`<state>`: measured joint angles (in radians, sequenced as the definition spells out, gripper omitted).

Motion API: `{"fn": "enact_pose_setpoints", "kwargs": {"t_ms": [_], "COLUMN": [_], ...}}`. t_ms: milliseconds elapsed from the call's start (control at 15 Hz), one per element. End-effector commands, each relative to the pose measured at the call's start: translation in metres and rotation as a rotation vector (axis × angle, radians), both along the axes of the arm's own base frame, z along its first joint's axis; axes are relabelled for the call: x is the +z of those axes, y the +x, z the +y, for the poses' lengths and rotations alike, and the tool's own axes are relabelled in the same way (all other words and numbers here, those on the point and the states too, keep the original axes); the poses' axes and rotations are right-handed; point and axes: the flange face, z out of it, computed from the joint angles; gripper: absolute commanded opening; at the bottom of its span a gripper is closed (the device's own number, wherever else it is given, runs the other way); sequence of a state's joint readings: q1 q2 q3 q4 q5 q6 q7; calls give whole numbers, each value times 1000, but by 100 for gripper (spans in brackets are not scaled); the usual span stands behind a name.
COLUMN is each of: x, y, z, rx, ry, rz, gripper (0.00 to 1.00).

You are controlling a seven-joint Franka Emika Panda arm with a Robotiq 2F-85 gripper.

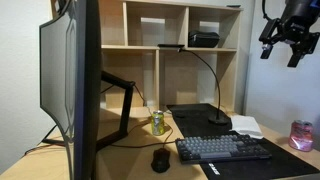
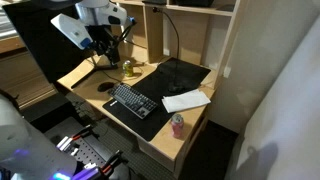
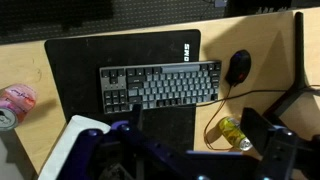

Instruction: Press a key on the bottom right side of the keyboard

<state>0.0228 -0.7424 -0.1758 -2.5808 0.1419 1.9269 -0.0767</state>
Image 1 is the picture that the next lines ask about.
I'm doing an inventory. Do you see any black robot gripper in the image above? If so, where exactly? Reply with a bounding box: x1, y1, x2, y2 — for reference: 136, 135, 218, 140
258, 17, 320, 69

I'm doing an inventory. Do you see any grey mechanical keyboard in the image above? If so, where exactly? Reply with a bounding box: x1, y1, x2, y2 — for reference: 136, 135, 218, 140
174, 133, 273, 165

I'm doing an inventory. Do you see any black gooseneck desk lamp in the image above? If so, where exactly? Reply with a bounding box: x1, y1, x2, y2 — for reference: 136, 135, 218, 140
157, 43, 230, 126

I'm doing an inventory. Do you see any black zippered case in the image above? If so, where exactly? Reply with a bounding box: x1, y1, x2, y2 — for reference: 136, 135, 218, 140
187, 30, 221, 48

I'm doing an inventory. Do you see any white paper napkin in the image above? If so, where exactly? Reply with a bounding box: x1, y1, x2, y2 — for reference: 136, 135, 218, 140
229, 114, 264, 140

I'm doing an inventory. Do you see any pink soda can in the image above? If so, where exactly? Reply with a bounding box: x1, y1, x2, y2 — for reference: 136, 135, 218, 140
288, 119, 315, 153

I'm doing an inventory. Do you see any light wooden cubby shelf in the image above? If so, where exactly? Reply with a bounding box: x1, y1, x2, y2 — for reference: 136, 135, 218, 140
49, 0, 244, 116

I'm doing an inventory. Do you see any black desk mat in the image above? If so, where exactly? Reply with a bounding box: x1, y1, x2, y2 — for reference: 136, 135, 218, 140
166, 103, 320, 180

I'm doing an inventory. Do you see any yellow soda can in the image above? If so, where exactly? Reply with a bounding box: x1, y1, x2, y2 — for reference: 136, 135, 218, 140
150, 110, 166, 137

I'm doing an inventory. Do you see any black computer mouse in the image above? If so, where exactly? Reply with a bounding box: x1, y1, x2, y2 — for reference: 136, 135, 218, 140
150, 147, 171, 174

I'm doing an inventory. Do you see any black monitor stand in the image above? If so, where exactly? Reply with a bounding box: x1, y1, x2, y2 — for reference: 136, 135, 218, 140
41, 70, 136, 152

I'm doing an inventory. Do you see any black curved computer monitor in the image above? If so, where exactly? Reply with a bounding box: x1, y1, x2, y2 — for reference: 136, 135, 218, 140
38, 0, 103, 180

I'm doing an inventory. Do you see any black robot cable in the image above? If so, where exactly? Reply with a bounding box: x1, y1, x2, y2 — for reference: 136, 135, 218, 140
261, 0, 274, 22

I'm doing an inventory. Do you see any black mouse cable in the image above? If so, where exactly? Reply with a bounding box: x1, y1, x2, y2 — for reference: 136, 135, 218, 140
109, 118, 177, 150

